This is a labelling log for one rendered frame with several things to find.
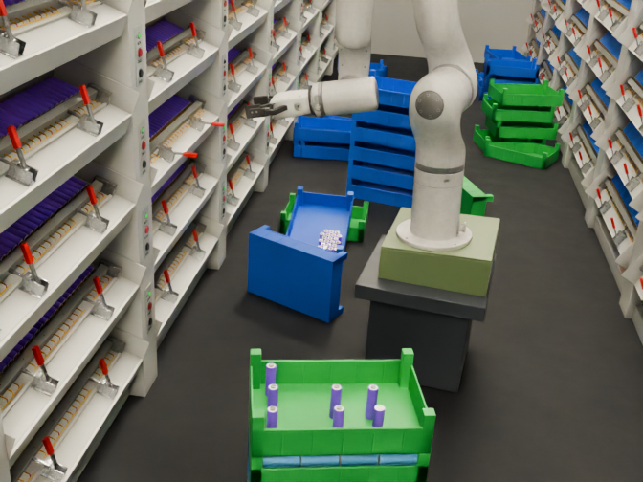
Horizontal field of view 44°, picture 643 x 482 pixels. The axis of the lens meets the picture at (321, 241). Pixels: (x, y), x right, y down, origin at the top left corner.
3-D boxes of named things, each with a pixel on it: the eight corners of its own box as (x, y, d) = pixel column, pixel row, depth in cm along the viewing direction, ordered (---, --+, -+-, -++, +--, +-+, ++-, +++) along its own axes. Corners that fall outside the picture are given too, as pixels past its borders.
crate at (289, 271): (328, 323, 231) (343, 313, 237) (333, 261, 222) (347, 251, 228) (247, 291, 245) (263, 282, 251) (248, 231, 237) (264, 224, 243)
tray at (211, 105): (213, 129, 237) (225, 100, 233) (144, 205, 183) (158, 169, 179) (152, 99, 236) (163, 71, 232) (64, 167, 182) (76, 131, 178)
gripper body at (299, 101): (316, 120, 195) (271, 124, 197) (321, 109, 204) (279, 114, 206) (311, 90, 192) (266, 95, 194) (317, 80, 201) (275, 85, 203)
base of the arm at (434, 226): (475, 225, 207) (482, 158, 199) (467, 255, 190) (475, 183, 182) (403, 216, 211) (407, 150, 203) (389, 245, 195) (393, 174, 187)
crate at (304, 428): (407, 383, 151) (411, 347, 147) (431, 454, 133) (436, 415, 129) (249, 383, 147) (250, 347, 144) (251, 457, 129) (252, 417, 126)
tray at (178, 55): (213, 62, 229) (231, 17, 223) (142, 120, 174) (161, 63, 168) (149, 32, 228) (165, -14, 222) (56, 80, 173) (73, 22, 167)
